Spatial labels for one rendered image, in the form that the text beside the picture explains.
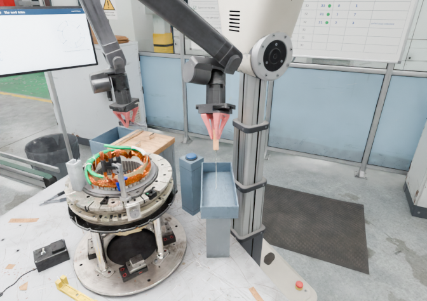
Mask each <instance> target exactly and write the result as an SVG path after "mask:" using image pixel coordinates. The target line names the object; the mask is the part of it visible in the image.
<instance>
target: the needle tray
mask: <svg viewBox="0 0 427 301"><path fill-rule="evenodd" d="M216 165H217V179H216ZM216 184H217V188H216ZM200 208H201V219H206V239H207V258H227V257H229V248H230V229H231V218H238V210H239V205H238V198H237V193H236V186H235V181H234V174H233V166H232V162H204V163H201V206H200Z"/></svg>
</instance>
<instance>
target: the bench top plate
mask: <svg viewBox="0 0 427 301"><path fill-rule="evenodd" d="M68 177H69V175H67V176H65V177H64V178H62V179H60V180H59V181H57V182H55V183H54V184H52V185H51V186H49V187H47V188H45V189H44V190H43V191H41V192H39V193H37V194H36V195H35V196H32V197H31V198H30V199H28V200H26V201H24V202H23V203H22V204H20V205H18V206H16V207H15V208H13V209H12V210H10V211H9V212H7V213H5V214H4V215H2V216H0V292H3V291H4V290H5V289H6V288H7V287H9V286H10V285H12V284H13V283H14V282H15V281H16V280H17V279H18V278H19V277H20V276H21V275H23V274H25V273H26V272H29V271H31V270H33V269H35V268H36V266H35V263H34V255H33V251H34V250H37V249H39V248H42V247H44V246H47V245H49V244H50V243H53V242H55V241H58V240H60V239H64V240H65V243H66V246H67V250H68V253H69V257H70V260H68V261H65V262H64V263H63V262H62V263H61V264H58V265H56V266H53V267H51V268H49V269H46V270H44V271H41V272H38V271H37V269H36V270H34V271H31V272H29V273H27V274H25V275H24V276H22V277H21V278H22V279H21V278H20V279H19V280H18V281H17V282H16V283H15V284H14V285H13V286H11V287H9V288H8V289H7V290H6V291H5V292H4V293H3V295H2V296H1V297H0V301H75V300H74V299H72V298H71V297H69V296H67V295H66V294H64V293H62V292H61V291H59V290H58V289H57V287H56V284H55V281H56V280H57V279H58V278H59V279H60V277H61V276H62V275H66V276H67V280H68V282H69V286H71V287H73V288H75V289H77V290H78V291H80V292H81V293H83V294H85V295H86V296H88V297H90V298H92V299H93V300H95V299H96V300H98V301H256V299H255V298H254V296H253V295H252V294H251V292H250V291H249V288H251V287H254V288H255V289H256V291H257V292H258V294H259V295H260V296H261V297H262V299H263V300H264V301H289V300H288V299H287V298H286V297H285V295H284V294H283V293H282V292H281V291H280V290H279V289H278V287H277V286H276V285H275V284H274V283H273V282H272V280H270V278H269V277H268V276H267V275H266V273H265V272H264V271H263V270H262V269H261V268H260V267H259V266H258V265H257V263H256V262H255V261H254V260H253V258H252V257H251V256H250V255H249V254H248V253H247V252H246V251H245V249H244V248H243V247H242V246H241V244H240V243H239V242H237V240H236V239H235V238H234V237H233V236H232V235H231V233H230V248H229V257H227V258H207V239H206V219H201V211H200V212H199V213H197V214H195V215H194V216H192V215H190V214H189V213H188V212H186V211H184V210H183V209H182V200H181V188H180V185H179V184H177V190H178V193H176V195H175V199H174V201H173V203H172V205H171V206H170V208H169V209H168V210H167V211H166V212H165V213H168V214H170V215H171V216H173V217H175V218H176V219H177V220H178V221H179V222H180V223H181V224H182V226H183V228H184V230H185V232H186V237H187V247H186V252H185V254H184V257H183V259H182V261H181V263H180V264H179V266H178V267H177V268H176V269H175V270H174V271H173V272H172V273H171V274H170V275H169V276H168V277H167V278H166V279H164V280H163V281H162V282H160V283H158V284H157V285H155V286H153V287H152V288H149V289H147V290H144V291H141V292H138V293H134V294H131V295H123V296H109V295H102V294H99V293H95V292H94V291H91V290H89V289H88V288H86V287H85V286H84V285H82V284H81V282H80V281H79V279H78V278H77V276H76V274H75V272H74V266H73V260H74V254H75V251H76V248H77V246H78V244H79V242H80V241H81V240H82V238H83V237H84V236H85V234H86V233H87V232H88V231H86V230H83V231H84V233H83V231H82V229H81V228H79V227H78V226H76V225H75V224H74V223H73V222H72V221H71V219H70V218H69V214H68V211H67V207H68V205H67V201H64V202H53V203H46V204H43V203H40V202H43V201H46V200H48V199H50V198H51V197H53V196H55V195H57V193H59V192H61V191H64V189H66V188H67V186H65V181H66V180H67V178H68ZM40 204H43V205H41V206H39V205H40ZM11 218H39V220H38V221H37V222H29V223H8V222H9V221H10V219H11ZM197 261H198V262H197ZM199 263H200V264H199ZM8 264H16V265H15V266H14V268H12V269H5V268H6V266H7V265H8ZM200 265H201V266H202V267H198V266H200ZM15 269H16V270H15ZM5 272H6V273H5ZM8 274H9V275H8ZM14 274H15V275H14ZM16 277H17V278H16ZM23 280H24V281H23ZM26 282H28V285H27V290H20V288H19V286H21V285H23V284H24V283H26ZM51 286H52V287H51ZM176 286H177V287H176ZM175 287H176V288H175ZM41 288H43V289H41ZM37 289H40V290H37ZM173 289H174V290H173Z"/></svg>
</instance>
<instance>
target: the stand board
mask: <svg viewBox="0 0 427 301"><path fill-rule="evenodd" d="M137 131H139V130H135V131H134V132H132V133H130V134H129V135H127V136H125V137H123V138H121V139H119V140H118V141H116V142H114V143H113V144H111V145H114V144H116V143H118V142H120V141H122V140H123V139H125V138H126V137H129V136H130V135H132V134H134V133H135V132H137ZM151 134H152V133H151V132H148V131H143V132H142V133H140V134H138V135H137V136H135V137H133V138H131V139H130V140H128V141H127V142H125V143H123V144H121V145H120V146H130V147H131V146H135V144H136V143H138V142H141V146H140V147H139V148H141V149H143V150H144V151H145V152H150V153H153V154H156V155H158V154H160V153H161V152H163V151H164V150H165V149H167V148H168V147H169V146H171V145H172V144H173V143H175V137H170V136H166V135H161V134H157V133H155V134H154V138H152V139H149V135H151Z"/></svg>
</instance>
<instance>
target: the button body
mask: <svg viewBox="0 0 427 301"><path fill-rule="evenodd" d="M190 153H193V152H190ZM194 154H195V153H194ZM196 155H197V154H196ZM185 156H186V155H184V156H182V157H180V158H179V168H180V188H181V200H182V209H183V210H184V211H186V212H188V213H189V214H190V215H192V216H194V215H195V214H197V213H199V212H200V211H201V208H200V206H201V163H204V157H201V156H199V155H197V156H198V158H197V159H196V160H194V161H188V160H186V159H185Z"/></svg>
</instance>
